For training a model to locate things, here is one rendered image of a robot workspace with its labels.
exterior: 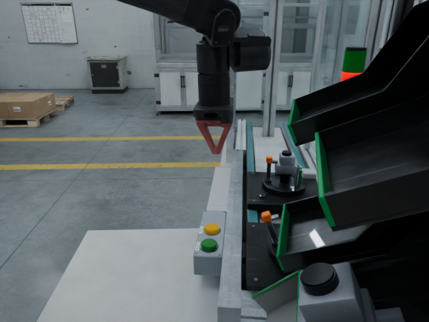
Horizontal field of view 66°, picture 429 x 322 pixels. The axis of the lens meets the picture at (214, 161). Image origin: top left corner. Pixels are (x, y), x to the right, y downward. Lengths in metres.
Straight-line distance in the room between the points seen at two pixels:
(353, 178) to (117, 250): 0.85
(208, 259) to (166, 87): 5.26
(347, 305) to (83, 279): 0.76
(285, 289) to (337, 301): 0.32
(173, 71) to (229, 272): 5.26
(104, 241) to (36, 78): 8.71
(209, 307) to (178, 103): 5.31
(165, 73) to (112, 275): 5.16
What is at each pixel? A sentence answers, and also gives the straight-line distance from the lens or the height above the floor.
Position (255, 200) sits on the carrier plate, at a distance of 1.02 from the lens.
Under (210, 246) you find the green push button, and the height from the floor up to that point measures 0.97.
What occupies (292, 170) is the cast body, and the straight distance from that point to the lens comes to 1.07.
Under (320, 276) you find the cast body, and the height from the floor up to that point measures 1.27.
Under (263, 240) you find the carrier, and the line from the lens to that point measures 0.84.
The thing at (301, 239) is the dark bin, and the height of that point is 1.20.
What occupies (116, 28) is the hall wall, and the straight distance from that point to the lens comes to 8.84.
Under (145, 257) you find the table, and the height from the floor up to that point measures 0.86.
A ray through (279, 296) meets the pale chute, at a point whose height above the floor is 1.03.
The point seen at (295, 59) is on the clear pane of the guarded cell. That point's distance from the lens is 2.00.
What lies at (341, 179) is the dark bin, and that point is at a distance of 0.26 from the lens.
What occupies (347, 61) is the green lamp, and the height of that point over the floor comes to 1.38.
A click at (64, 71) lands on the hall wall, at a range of 9.33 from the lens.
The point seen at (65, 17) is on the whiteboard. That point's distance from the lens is 9.17.
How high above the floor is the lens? 1.46
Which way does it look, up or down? 22 degrees down
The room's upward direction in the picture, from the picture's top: straight up
